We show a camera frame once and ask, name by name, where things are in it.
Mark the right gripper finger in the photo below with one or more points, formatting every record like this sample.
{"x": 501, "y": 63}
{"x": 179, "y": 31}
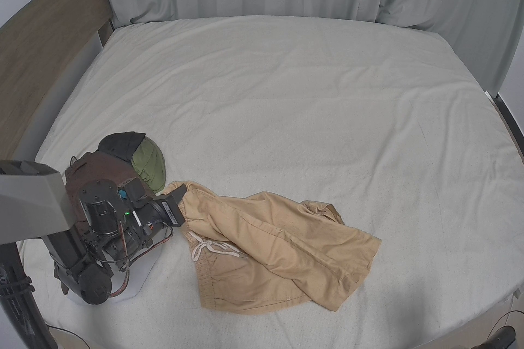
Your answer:
{"x": 502, "y": 339}

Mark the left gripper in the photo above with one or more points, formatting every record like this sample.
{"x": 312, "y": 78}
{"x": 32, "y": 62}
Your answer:
{"x": 170, "y": 212}

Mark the beige shorts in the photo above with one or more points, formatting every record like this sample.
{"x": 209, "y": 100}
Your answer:
{"x": 286, "y": 233}

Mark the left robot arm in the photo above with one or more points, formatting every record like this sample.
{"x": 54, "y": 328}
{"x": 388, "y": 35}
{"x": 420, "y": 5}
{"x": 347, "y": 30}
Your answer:
{"x": 37, "y": 200}

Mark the bed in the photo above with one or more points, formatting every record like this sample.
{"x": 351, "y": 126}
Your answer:
{"x": 286, "y": 102}

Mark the green garment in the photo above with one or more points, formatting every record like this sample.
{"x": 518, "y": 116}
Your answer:
{"x": 149, "y": 163}

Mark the black garment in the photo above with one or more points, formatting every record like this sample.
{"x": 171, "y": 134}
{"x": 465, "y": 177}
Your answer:
{"x": 120, "y": 145}

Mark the brown garment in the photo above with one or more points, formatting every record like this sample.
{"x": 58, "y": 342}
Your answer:
{"x": 102, "y": 169}

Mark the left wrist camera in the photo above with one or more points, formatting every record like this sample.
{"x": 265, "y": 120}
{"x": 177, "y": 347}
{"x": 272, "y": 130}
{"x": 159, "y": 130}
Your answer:
{"x": 134, "y": 188}

